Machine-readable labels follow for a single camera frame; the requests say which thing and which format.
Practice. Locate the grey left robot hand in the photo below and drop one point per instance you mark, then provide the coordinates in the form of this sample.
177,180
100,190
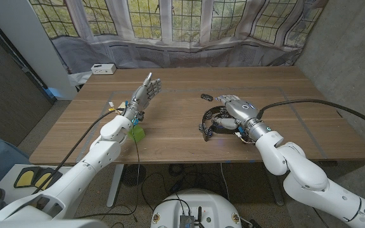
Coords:
144,96

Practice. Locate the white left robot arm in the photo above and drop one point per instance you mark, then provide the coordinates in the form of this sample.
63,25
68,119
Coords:
74,180

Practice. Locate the yellow black foot pedal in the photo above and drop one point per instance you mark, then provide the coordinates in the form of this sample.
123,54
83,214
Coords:
44,181
25,179

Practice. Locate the black half-moon tambourine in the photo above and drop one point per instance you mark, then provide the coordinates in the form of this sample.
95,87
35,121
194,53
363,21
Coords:
206,134

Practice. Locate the white power strip box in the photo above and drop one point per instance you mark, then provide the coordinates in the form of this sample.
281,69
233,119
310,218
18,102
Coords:
103,69

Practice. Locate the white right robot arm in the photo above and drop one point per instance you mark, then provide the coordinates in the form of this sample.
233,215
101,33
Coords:
306,177

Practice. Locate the small black remote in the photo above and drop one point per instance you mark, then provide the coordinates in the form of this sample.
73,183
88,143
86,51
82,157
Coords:
207,97

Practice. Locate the white robot torso base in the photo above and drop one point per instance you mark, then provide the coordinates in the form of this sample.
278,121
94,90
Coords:
195,206

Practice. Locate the round black floor fan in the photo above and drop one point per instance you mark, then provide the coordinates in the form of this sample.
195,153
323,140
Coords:
133,175

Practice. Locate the white pillar panel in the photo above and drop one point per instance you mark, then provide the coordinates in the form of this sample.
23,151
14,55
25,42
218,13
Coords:
27,41

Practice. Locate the white table leg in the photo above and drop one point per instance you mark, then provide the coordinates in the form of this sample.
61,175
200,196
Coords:
114,187

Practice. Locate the small grey electronics box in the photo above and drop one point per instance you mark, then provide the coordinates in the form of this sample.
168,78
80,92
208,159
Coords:
186,221

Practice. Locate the printed window backdrop cloth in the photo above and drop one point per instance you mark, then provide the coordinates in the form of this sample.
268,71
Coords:
182,50

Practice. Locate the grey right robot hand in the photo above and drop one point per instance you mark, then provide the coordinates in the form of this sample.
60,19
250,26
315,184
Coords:
241,111

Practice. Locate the white low platform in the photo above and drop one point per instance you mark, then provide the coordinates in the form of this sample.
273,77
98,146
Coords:
6,183

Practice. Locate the blue grey fabric seat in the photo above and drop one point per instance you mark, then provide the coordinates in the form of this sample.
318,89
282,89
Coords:
2,164

